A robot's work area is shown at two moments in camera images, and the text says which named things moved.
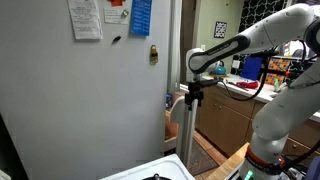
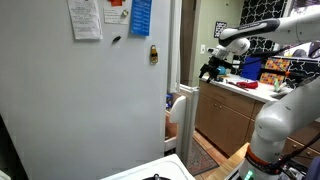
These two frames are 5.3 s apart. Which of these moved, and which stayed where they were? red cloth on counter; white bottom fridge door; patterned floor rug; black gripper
Moved: black gripper
Stayed: red cloth on counter; white bottom fridge door; patterned floor rug
